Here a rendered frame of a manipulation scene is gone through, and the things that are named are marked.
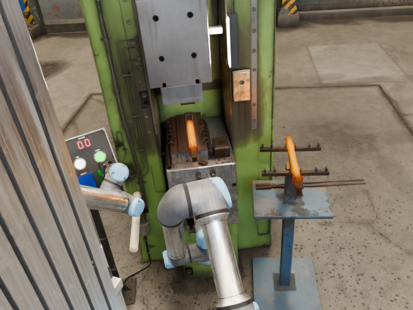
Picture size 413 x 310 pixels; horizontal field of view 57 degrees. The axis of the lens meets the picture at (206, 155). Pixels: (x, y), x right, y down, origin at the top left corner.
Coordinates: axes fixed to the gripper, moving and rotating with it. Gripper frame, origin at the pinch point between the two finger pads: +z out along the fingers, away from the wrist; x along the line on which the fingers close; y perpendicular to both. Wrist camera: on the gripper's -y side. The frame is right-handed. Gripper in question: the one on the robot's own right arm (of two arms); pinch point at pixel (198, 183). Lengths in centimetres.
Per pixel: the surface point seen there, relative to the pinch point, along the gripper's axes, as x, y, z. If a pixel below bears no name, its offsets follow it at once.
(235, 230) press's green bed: 20, 59, 25
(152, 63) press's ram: -14, -49, 31
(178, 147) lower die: -7.8, 0.9, 34.4
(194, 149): 0.6, -1.3, 27.9
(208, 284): 0, 100, 19
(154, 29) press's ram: -11, -64, 31
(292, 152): 49, -1, 14
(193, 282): -10, 99, 22
